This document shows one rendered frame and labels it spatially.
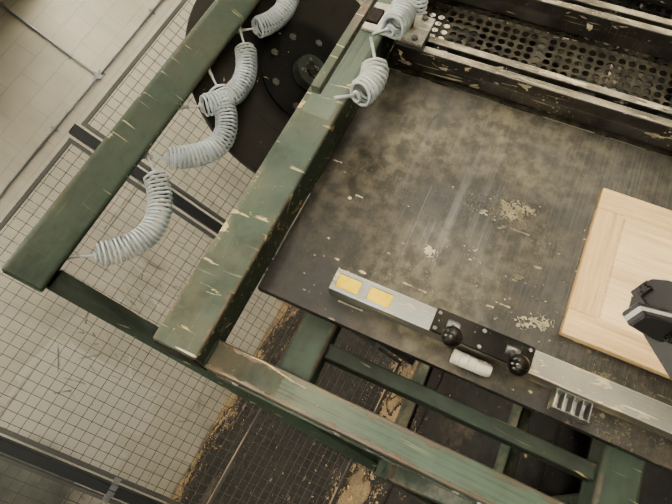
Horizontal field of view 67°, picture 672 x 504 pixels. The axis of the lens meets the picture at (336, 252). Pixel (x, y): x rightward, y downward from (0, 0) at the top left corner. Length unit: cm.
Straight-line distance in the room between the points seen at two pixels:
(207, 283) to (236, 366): 17
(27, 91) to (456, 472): 524
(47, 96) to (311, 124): 464
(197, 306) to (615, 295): 85
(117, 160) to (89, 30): 456
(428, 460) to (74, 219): 96
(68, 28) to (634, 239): 541
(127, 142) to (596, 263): 115
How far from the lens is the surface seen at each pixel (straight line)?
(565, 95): 138
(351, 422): 98
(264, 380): 100
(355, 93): 112
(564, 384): 107
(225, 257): 104
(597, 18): 160
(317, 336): 110
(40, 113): 564
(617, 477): 116
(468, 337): 103
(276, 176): 112
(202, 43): 160
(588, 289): 118
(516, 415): 258
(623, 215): 129
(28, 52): 582
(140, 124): 146
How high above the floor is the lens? 209
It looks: 22 degrees down
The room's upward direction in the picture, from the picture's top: 53 degrees counter-clockwise
